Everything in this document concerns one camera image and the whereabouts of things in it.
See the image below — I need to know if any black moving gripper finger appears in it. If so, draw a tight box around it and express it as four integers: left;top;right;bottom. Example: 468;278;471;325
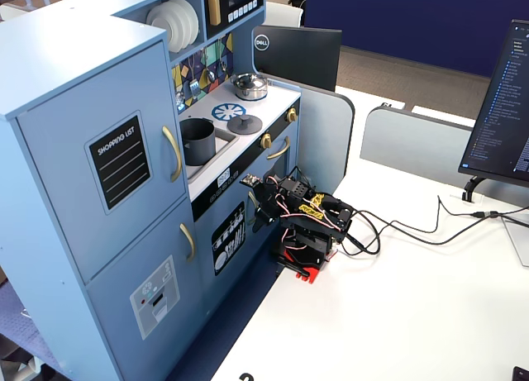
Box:
251;207;277;234

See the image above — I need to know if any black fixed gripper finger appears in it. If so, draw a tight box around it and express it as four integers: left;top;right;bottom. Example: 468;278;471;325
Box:
254;190;270;217

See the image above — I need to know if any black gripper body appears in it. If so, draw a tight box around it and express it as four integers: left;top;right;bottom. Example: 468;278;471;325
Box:
255;177;291;218

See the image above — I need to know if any gray pot lid with knob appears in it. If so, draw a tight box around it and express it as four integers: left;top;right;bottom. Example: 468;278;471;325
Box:
226;113;264;136

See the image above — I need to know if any blue dishwasher door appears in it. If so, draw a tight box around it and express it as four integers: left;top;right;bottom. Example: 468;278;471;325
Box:
193;165;274;316

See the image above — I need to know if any red base clamp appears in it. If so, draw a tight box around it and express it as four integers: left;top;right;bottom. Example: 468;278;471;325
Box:
270;248;338;285

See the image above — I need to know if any gray toy sink basin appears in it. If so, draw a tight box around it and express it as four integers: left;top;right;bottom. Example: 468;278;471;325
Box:
185;126;240;182

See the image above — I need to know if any gray desk divider panel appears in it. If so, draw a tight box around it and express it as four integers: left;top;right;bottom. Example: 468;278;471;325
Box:
298;85;355;192
359;106;529;200

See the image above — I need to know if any gray toy cooking pot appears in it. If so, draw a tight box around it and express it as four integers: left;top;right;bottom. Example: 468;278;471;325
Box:
179;117;217;167

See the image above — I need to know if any shiny steel toy pot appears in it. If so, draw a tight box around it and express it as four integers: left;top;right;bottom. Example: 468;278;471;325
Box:
233;83;269;102

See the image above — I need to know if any steel toy skimmer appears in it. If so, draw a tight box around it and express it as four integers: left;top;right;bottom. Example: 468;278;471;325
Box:
174;64;186;112

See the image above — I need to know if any gray ice dispenser panel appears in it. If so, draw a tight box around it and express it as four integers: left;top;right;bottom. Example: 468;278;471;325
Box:
129;255;182;341

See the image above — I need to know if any steel toy spatula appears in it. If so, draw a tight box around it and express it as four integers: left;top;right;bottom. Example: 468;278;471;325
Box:
188;54;203;98

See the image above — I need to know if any steel toy ladle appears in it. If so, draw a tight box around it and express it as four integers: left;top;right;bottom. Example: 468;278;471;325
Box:
202;45;217;83

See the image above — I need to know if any black Dell monitor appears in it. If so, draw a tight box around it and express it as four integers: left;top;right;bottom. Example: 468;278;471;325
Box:
251;24;343;93

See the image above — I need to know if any black shopping list board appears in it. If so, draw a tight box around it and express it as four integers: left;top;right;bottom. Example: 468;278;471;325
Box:
84;110;154;216

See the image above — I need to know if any blue freezer door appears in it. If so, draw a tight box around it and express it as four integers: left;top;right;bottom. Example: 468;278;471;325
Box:
86;197;206;381

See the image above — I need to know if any colourful mosaic backsplash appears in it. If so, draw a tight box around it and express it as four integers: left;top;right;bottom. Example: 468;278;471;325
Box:
171;31;235;116

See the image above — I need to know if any white chair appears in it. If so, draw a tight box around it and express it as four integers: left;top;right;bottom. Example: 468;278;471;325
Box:
264;0;305;29

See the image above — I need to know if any black toy microwave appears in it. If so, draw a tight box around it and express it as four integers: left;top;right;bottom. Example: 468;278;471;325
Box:
203;0;265;39

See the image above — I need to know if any white toy plate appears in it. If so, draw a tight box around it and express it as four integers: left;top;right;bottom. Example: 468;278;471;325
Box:
145;1;183;55
173;0;200;47
163;0;193;51

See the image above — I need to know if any black monitor stand clamp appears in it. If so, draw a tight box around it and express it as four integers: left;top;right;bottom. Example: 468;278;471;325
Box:
461;176;488;203

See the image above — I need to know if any blue fridge door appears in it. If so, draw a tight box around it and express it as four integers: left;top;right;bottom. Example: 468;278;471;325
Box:
15;40;190;286

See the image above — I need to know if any switched-on computer monitor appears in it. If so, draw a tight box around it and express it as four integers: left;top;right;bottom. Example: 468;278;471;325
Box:
457;19;529;188

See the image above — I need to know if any blue wooden toy kitchen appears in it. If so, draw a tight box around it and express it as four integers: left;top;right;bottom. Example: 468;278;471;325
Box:
0;0;303;381

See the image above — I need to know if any gold dishwasher door handle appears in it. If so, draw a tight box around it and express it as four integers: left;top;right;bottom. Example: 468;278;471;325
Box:
246;190;259;226

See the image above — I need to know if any gold oven door handle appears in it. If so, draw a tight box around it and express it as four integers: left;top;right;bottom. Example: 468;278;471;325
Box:
266;136;291;161

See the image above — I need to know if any gold freezer door handle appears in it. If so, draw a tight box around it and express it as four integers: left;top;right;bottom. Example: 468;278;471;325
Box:
179;222;197;263

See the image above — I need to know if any gold fridge door handle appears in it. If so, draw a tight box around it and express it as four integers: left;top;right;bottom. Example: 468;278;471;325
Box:
161;126;183;183

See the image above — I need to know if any thick black cable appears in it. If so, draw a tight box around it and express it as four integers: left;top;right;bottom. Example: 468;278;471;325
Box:
342;205;529;258

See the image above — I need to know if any thin black cable with plug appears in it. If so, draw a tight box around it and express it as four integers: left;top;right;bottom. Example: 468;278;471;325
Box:
388;194;503;236

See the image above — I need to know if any gray monitor base plate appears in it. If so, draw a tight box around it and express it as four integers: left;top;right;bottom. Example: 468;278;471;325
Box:
502;215;529;269

